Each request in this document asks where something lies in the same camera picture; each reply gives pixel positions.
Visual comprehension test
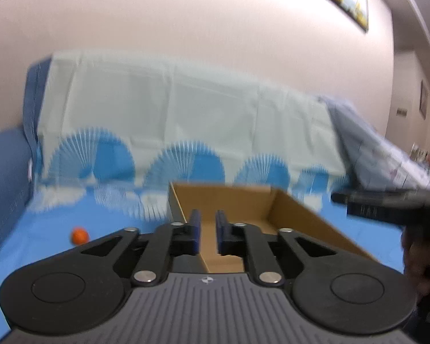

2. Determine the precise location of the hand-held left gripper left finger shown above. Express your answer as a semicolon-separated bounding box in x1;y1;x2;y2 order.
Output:
59;210;203;288

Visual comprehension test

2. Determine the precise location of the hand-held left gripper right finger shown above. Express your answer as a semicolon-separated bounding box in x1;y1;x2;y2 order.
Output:
215;210;373;288

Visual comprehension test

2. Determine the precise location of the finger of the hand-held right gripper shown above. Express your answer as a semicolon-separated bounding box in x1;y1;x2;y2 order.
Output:
346;205;423;225
331;191;430;207

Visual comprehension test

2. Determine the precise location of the brown cardboard box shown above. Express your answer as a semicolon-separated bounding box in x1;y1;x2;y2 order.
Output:
168;182;384;273

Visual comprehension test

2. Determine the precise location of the small orange tomato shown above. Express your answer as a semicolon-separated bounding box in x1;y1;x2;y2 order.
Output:
71;227;90;245

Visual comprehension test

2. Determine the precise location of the person's right hand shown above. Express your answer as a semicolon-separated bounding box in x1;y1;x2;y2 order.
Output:
401;222;430;303

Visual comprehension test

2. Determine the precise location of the grey-blue crumpled cloth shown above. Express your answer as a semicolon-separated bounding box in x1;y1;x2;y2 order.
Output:
318;96;430;191

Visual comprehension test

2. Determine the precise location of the blue fan-print cloth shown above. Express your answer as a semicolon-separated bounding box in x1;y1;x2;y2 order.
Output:
0;50;413;344

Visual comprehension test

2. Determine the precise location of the small framed wall picture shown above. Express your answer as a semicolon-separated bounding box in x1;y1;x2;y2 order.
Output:
420;80;429;119

